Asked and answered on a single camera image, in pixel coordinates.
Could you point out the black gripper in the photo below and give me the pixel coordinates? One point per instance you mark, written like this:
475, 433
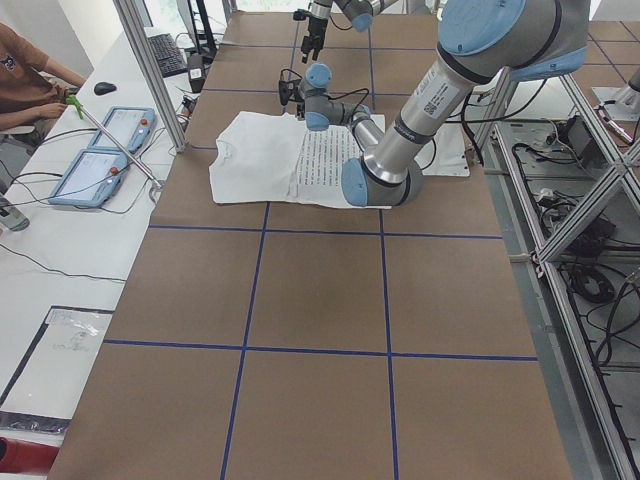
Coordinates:
316, 26
300, 103

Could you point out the lower blue teach pendant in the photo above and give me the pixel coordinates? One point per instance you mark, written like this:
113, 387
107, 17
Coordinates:
91, 179

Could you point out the white long-sleeve printed shirt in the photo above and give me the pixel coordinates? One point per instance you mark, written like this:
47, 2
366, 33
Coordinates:
276, 158

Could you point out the person in orange shirt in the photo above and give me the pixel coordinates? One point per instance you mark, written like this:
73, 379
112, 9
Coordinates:
34, 87

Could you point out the black keyboard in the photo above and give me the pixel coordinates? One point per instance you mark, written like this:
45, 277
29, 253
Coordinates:
168, 56

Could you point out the black computer mouse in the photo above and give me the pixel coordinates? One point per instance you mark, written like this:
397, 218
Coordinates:
103, 88

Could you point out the paper sheet in sleeve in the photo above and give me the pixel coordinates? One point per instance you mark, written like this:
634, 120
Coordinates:
42, 394

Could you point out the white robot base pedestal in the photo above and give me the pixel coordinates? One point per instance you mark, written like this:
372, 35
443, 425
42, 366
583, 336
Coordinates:
446, 155

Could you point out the aluminium frame rack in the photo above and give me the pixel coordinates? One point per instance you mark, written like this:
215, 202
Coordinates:
564, 166

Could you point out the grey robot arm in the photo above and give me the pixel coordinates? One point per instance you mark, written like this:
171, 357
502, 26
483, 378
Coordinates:
360, 14
476, 39

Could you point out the upper blue teach pendant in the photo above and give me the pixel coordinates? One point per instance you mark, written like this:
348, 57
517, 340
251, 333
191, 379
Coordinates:
131, 126

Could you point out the blue teach pendant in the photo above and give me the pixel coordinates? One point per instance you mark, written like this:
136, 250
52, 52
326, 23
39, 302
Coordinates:
131, 126
91, 179

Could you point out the green-tipped metal rod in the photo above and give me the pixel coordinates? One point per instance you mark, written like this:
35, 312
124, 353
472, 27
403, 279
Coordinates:
104, 140

